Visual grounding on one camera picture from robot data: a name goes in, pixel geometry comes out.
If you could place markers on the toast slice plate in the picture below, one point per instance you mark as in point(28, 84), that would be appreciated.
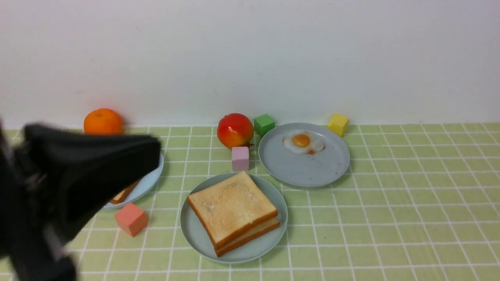
point(231, 207)
point(251, 234)
point(121, 197)

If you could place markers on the light blue plate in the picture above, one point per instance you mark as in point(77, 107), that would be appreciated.
point(199, 240)
point(144, 186)

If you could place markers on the green checkered tablecloth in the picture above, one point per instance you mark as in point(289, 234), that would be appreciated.
point(419, 202)

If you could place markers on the pink cube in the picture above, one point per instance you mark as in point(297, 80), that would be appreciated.
point(240, 158)

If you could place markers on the red yellow apple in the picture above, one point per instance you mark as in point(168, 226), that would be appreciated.
point(234, 130)

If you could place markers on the orange fruit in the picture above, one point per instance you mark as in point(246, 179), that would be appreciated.
point(103, 121)

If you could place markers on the salmon red cube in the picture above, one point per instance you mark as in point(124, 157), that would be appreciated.
point(131, 219)

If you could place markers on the light blue left plate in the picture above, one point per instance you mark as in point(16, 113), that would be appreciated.
point(144, 186)

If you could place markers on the yellow cube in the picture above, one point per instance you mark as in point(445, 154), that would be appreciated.
point(338, 124)

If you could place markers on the grey plate with eggs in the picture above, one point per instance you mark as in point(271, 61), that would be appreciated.
point(304, 171)

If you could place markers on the green cube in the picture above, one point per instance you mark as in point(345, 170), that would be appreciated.
point(263, 124)

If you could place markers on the fried egg rear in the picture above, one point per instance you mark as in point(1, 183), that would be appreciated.
point(303, 143)

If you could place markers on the light blue centre plate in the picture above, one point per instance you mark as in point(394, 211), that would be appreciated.
point(199, 240)

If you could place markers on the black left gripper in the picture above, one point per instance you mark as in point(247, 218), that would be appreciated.
point(52, 183)

